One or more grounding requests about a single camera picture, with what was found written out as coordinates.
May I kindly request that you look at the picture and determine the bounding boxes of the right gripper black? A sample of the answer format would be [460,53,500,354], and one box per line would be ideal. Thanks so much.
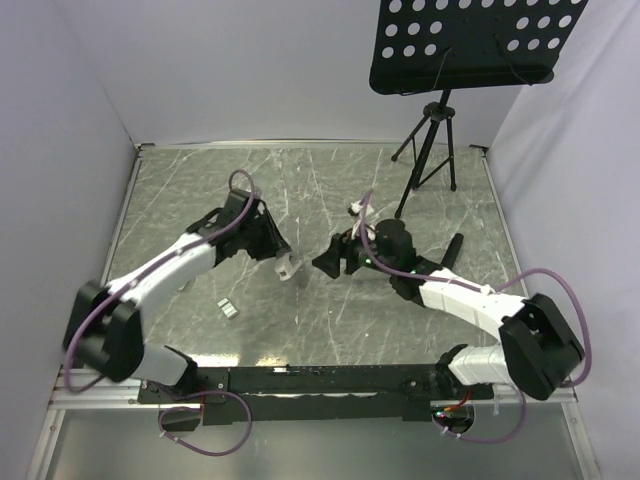
[312,220,397,279]

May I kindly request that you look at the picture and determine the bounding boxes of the white stapler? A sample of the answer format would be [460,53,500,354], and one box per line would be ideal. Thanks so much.
[274,252,302,281]

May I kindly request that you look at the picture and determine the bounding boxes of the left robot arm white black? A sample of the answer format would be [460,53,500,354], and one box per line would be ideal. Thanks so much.
[63,189,301,402]

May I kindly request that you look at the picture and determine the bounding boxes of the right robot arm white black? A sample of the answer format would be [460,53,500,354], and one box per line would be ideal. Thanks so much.
[312,219,587,400]

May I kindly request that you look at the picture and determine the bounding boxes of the grey staple strips pile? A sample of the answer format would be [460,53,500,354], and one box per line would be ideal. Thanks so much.
[217,298,238,319]

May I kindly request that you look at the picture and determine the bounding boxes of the black music stand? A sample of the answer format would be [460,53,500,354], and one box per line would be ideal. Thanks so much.
[369,1,586,192]

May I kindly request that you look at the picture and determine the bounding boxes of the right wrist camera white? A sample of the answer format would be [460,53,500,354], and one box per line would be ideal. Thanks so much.
[348,199,379,241]

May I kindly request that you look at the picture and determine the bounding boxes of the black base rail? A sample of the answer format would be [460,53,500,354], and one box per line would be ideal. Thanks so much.
[138,364,494,426]

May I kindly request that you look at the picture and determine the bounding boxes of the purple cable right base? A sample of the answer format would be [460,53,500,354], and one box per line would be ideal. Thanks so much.
[433,384,529,445]

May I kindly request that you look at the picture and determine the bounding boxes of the purple cable base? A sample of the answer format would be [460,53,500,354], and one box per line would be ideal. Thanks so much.
[433,384,529,445]
[157,389,254,457]

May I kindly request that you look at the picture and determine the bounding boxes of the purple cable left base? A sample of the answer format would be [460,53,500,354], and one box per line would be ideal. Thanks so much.
[157,389,254,457]

